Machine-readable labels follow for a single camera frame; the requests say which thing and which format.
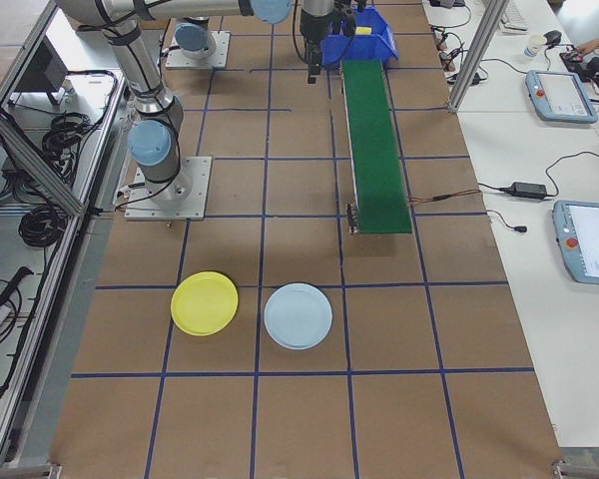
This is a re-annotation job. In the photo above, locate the aluminium profile post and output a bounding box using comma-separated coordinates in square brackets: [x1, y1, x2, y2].
[445, 0, 511, 116]

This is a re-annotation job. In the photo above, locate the red black conveyor wire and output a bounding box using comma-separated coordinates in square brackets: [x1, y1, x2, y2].
[407, 189, 482, 206]

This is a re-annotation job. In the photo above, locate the blue plastic storage bin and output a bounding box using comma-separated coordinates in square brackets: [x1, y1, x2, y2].
[320, 6, 399, 71]

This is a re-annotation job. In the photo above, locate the white paper cup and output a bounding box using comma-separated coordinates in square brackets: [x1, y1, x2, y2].
[524, 34, 547, 59]

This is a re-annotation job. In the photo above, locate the white keyboard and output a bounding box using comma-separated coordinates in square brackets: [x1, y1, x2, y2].
[500, 0, 529, 32]

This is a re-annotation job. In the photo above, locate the grey blue teach pendant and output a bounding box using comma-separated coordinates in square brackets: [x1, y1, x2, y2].
[551, 200, 599, 287]
[524, 69, 599, 126]

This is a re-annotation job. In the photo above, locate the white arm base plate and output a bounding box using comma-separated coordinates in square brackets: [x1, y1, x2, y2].
[124, 155, 214, 222]
[165, 30, 232, 70]

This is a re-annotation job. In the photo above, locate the black cable with plug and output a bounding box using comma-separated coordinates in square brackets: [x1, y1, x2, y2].
[486, 211, 529, 236]

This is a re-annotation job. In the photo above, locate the aluminium corner bar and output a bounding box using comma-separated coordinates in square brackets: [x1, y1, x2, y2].
[551, 457, 599, 479]
[7, 461, 62, 479]

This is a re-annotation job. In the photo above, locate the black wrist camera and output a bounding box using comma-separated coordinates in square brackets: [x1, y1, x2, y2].
[336, 0, 359, 37]

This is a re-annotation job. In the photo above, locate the V-shaped metal bar frame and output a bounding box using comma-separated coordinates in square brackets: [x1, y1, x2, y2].
[0, 0, 154, 468]

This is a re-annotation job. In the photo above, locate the black handle tool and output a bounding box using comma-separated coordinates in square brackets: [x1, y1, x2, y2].
[0, 266, 35, 309]

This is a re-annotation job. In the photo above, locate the green conveyor belt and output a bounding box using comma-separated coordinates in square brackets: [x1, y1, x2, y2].
[338, 58, 414, 239]

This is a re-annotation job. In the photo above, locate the black monitor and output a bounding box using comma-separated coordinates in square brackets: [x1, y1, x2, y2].
[13, 35, 70, 107]

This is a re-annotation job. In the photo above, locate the black cable coil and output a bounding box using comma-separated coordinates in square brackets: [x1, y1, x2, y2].
[18, 203, 65, 249]
[41, 112, 95, 162]

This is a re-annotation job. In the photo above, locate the yellow plastic plate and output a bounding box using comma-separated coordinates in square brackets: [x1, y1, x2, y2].
[171, 270, 241, 337]

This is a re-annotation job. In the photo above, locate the light blue plastic plate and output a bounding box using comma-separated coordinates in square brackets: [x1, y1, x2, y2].
[263, 282, 334, 351]

